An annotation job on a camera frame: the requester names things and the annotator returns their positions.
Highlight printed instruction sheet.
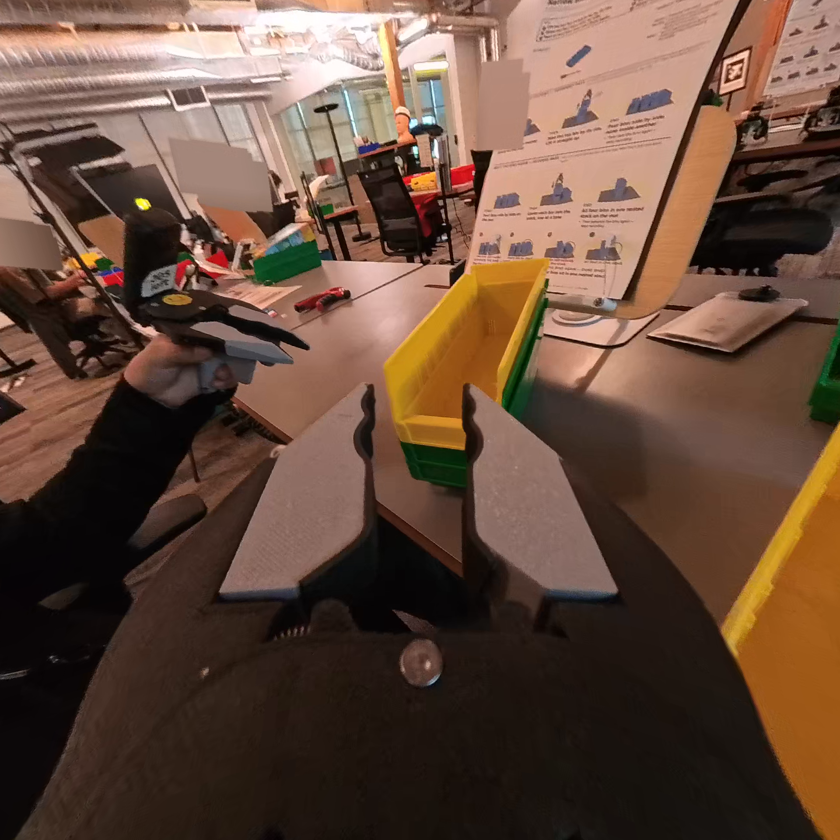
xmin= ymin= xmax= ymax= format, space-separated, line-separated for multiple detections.
xmin=469 ymin=0 xmax=746 ymax=299

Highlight framed marker tag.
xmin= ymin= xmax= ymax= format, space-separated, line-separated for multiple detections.
xmin=717 ymin=46 xmax=754 ymax=97

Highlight person's left forearm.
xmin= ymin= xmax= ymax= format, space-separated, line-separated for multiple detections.
xmin=0 ymin=377 xmax=238 ymax=683

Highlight white metal stand base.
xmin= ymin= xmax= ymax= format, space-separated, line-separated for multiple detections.
xmin=543 ymin=294 xmax=660 ymax=347

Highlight grey flat pouch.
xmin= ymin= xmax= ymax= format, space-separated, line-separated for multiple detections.
xmin=646 ymin=292 xmax=809 ymax=353

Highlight instruction sheet on board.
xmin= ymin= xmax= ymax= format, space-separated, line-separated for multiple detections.
xmin=617 ymin=105 xmax=739 ymax=320

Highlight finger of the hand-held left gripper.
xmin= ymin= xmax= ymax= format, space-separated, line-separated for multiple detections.
xmin=211 ymin=322 xmax=295 ymax=367

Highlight wall instruction poster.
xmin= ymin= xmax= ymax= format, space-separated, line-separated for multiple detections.
xmin=764 ymin=0 xmax=840 ymax=98

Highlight green bin with packets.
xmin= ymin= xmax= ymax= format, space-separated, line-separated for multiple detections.
xmin=252 ymin=239 xmax=322 ymax=284

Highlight person's left hand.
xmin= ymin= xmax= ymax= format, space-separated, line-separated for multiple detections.
xmin=123 ymin=335 xmax=238 ymax=410

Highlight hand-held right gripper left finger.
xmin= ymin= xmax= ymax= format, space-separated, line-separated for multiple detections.
xmin=218 ymin=382 xmax=380 ymax=602

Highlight yellow plastic bin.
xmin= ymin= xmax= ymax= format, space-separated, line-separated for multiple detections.
xmin=722 ymin=427 xmax=840 ymax=840
xmin=384 ymin=258 xmax=551 ymax=452

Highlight black monitor screen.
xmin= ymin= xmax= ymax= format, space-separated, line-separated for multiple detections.
xmin=79 ymin=163 xmax=193 ymax=224

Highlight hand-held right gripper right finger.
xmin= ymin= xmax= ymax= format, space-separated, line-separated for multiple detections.
xmin=461 ymin=382 xmax=620 ymax=601

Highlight black floor lamp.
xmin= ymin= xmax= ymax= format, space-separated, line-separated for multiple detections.
xmin=314 ymin=101 xmax=373 ymax=244

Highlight red and black pliers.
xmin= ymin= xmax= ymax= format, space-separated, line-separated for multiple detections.
xmin=293 ymin=287 xmax=352 ymax=314

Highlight blue patterned carton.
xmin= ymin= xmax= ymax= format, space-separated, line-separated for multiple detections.
xmin=262 ymin=223 xmax=316 ymax=257

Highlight printed paper sheets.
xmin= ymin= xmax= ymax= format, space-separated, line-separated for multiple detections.
xmin=217 ymin=279 xmax=303 ymax=309

